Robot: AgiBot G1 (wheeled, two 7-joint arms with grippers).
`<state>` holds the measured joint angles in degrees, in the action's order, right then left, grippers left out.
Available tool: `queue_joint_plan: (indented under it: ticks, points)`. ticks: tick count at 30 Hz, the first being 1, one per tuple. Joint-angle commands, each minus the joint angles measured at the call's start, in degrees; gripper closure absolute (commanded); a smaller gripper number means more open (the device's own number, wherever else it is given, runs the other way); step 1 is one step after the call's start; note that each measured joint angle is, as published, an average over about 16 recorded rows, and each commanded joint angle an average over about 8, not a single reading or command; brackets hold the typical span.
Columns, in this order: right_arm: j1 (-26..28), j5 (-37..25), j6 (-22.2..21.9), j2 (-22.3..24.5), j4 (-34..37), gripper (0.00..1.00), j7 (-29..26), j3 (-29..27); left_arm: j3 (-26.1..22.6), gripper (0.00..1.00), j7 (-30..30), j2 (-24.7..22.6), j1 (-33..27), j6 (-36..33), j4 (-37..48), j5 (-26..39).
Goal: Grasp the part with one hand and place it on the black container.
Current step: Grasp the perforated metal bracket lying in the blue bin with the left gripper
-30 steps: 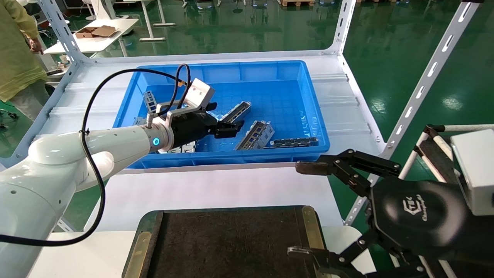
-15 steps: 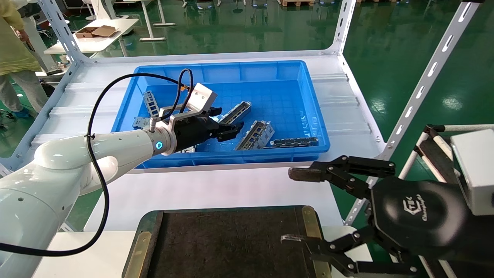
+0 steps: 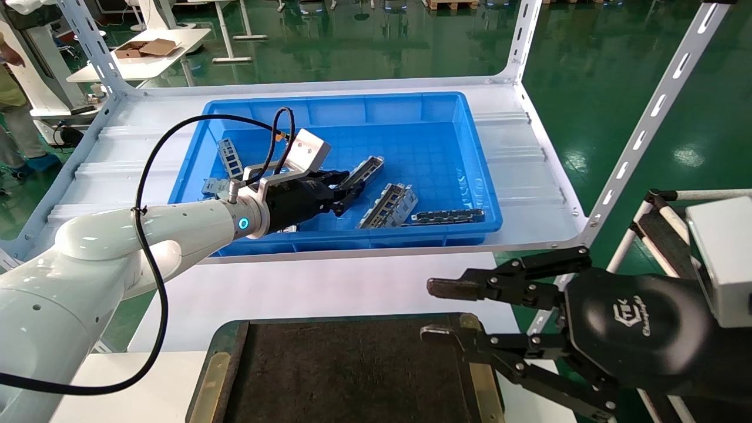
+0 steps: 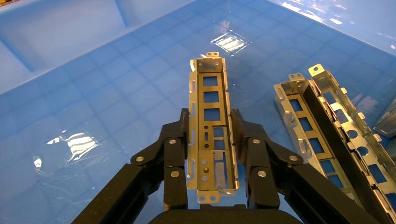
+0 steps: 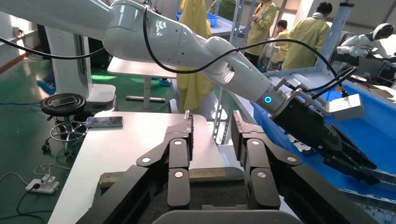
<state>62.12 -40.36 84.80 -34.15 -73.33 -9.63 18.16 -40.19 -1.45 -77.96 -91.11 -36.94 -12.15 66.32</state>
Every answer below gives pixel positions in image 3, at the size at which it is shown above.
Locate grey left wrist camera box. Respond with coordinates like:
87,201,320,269
243,128,332,197

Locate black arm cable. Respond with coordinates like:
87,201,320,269
0,107,296,396

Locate long silver metal part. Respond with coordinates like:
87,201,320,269
338,156,385,200

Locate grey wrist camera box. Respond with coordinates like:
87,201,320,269
686,197,752,328
243,128,332,197

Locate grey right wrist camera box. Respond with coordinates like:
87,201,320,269
686,197,752,328

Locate small perforated metal part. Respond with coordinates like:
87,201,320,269
217,138,246,180

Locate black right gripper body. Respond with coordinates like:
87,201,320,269
561,273,752,406

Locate dark narrow metal strip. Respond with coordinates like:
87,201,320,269
410,209,486,226

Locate white background table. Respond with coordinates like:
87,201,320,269
66,28,212,83

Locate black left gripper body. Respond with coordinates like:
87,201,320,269
267,172,345,234

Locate white desk frame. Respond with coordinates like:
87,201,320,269
209,0,268,63

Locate person in yellow coat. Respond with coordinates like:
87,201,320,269
0,32,61,180

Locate wide silver metal cage part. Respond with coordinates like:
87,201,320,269
355,183,419,230

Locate white tube cart black pads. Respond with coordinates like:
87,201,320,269
593,189,752,423

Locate white background machine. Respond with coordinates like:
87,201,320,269
0,0,109,146

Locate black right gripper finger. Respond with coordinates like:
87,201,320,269
421,325,617,421
427,247,591,310

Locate brown cardboard box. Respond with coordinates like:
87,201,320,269
115,39,180,59

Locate white metal shelf rack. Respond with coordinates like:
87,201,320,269
0,0,738,353

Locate blue plastic bin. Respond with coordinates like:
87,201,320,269
167,92,503,257

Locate black flat container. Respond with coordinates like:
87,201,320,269
187,313,506,423

